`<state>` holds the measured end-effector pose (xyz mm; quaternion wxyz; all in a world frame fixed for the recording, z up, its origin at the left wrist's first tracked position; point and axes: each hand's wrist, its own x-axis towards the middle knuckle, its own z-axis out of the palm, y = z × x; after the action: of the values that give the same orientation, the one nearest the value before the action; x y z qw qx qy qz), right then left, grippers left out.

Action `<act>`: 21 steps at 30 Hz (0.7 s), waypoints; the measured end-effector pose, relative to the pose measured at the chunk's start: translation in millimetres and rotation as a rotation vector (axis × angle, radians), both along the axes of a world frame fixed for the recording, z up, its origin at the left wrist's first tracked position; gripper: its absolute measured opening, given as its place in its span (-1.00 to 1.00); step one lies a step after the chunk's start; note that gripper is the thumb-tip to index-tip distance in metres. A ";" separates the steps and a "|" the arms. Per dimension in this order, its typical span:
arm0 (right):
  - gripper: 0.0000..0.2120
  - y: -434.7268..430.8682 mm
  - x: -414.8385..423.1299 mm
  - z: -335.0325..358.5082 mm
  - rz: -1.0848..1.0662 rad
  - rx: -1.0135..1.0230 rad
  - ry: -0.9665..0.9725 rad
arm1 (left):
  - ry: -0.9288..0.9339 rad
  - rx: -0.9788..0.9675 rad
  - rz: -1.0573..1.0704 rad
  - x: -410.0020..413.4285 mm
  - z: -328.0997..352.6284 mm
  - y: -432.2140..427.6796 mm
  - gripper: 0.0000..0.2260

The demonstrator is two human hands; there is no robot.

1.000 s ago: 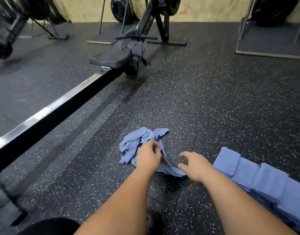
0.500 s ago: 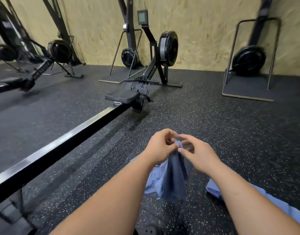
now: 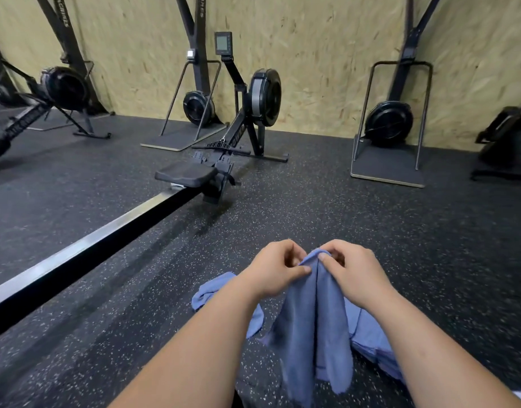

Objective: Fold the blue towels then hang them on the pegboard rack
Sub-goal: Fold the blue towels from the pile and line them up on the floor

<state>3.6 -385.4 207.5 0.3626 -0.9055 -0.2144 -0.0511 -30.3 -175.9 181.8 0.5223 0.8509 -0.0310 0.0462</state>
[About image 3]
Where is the person's left hand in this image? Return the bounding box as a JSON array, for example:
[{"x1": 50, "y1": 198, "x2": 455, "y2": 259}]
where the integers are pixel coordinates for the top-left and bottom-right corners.
[{"x1": 239, "y1": 239, "x2": 313, "y2": 303}]

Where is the person's left forearm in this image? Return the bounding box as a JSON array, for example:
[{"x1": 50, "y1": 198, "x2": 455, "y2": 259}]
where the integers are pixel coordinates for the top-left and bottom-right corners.
[{"x1": 110, "y1": 280, "x2": 262, "y2": 408}]

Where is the black fan bike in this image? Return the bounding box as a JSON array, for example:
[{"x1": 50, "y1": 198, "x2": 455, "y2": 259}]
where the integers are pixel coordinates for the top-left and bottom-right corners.
[{"x1": 0, "y1": 0, "x2": 113, "y2": 162}]

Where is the plain blue towel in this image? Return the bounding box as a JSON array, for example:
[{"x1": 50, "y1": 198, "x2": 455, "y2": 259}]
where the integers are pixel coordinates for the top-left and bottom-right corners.
[{"x1": 260, "y1": 246, "x2": 355, "y2": 408}]

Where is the person's right forearm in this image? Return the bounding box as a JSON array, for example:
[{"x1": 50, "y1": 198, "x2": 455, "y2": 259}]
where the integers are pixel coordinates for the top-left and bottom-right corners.
[{"x1": 366, "y1": 288, "x2": 521, "y2": 408}]

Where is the blue towel pile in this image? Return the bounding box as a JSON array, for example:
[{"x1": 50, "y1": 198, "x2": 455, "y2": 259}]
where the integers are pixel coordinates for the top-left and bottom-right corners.
[{"x1": 191, "y1": 271, "x2": 266, "y2": 338}]

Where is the person's right hand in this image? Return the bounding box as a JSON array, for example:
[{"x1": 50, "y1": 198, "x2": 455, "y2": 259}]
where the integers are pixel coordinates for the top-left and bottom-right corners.
[{"x1": 317, "y1": 239, "x2": 402, "y2": 313}]

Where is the black rowing machine with rail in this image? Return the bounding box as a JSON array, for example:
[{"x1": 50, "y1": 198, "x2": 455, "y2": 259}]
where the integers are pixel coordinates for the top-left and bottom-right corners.
[{"x1": 0, "y1": 31, "x2": 289, "y2": 341}]

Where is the black ski trainer grey platform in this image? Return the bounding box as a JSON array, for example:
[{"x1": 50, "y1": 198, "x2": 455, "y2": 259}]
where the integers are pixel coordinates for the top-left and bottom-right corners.
[{"x1": 140, "y1": 0, "x2": 232, "y2": 153}]

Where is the black upright exercise machine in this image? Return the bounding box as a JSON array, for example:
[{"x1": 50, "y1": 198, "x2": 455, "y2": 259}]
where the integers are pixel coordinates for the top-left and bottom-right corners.
[{"x1": 471, "y1": 62, "x2": 521, "y2": 182}]

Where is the black ski trainer wooden-edged platform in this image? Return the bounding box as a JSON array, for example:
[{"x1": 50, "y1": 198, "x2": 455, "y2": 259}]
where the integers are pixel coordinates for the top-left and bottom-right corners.
[{"x1": 349, "y1": 0, "x2": 434, "y2": 189}]

